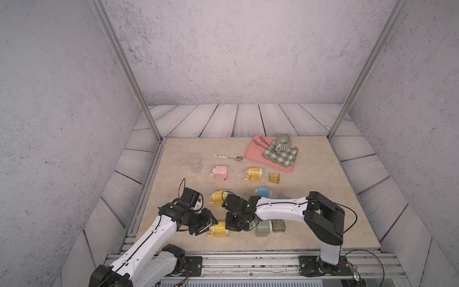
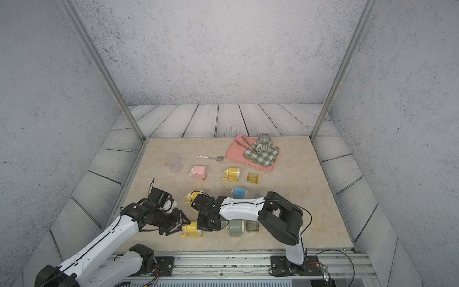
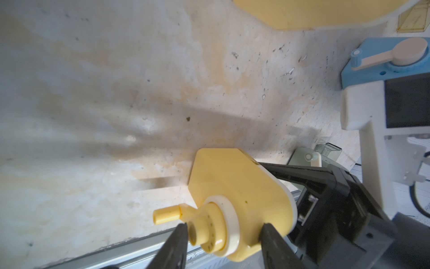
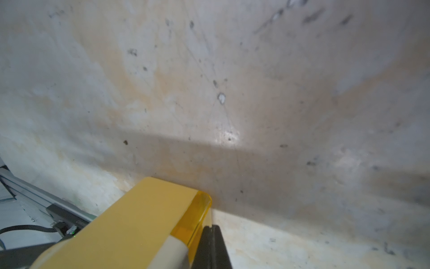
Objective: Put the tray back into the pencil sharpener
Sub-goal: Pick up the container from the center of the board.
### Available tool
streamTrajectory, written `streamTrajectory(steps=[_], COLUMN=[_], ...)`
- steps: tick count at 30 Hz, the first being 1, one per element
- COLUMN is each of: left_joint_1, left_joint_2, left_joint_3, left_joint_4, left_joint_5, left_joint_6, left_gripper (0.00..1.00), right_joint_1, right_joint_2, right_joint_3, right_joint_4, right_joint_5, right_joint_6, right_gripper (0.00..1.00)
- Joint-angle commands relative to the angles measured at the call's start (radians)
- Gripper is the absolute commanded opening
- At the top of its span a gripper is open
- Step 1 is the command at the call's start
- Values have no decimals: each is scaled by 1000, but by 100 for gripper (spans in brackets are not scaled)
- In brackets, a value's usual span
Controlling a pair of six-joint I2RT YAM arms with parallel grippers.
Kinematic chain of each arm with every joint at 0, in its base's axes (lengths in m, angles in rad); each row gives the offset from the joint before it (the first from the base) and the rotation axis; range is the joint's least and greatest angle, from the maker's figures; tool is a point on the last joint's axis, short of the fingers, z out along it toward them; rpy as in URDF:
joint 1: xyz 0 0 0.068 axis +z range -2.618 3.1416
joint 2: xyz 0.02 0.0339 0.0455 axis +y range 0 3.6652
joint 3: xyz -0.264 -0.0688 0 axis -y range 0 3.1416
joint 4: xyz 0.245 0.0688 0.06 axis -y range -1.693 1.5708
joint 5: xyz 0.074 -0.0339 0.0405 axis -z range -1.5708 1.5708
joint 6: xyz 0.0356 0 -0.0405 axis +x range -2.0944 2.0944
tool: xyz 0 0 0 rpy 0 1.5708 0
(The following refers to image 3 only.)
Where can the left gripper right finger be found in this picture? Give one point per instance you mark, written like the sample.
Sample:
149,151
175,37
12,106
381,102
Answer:
277,254

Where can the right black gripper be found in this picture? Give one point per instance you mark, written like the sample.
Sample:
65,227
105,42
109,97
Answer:
339,224

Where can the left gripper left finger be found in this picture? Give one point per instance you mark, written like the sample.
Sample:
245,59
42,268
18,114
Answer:
173,253

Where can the yellow sharpener front row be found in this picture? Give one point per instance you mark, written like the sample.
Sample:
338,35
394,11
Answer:
234,196

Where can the green pencil sharpener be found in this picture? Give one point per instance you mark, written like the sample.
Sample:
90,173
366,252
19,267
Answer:
306,157

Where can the yellow tray row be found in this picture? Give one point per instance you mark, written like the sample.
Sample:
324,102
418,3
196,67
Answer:
416,19

